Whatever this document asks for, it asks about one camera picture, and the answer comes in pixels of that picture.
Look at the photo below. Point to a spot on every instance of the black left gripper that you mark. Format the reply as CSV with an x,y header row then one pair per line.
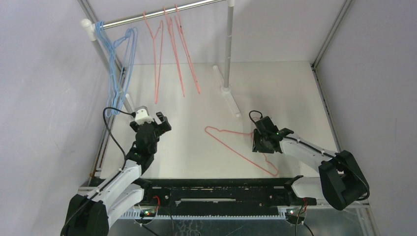
x,y
163,127

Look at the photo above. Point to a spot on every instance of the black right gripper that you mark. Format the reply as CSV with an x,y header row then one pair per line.
x,y
258,142

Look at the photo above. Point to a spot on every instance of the pink wire hanger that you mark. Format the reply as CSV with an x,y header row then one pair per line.
x,y
156,58
174,47
177,18
239,154

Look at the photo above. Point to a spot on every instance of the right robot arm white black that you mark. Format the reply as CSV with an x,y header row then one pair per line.
x,y
341,181

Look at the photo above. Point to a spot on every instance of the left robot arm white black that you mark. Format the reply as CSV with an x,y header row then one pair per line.
x,y
94,213

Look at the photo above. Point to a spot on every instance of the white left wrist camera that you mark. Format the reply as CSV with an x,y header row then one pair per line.
x,y
142,116

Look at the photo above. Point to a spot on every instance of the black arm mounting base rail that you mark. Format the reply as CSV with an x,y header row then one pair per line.
x,y
224,197

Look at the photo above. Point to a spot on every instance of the right circuit board with wires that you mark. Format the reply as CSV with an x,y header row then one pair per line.
x,y
297,216

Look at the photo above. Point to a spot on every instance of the circuit board with wires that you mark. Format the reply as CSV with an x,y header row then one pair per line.
x,y
148,211
297,216

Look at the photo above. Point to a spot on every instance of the left circuit board with wires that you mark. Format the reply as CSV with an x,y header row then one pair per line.
x,y
148,211

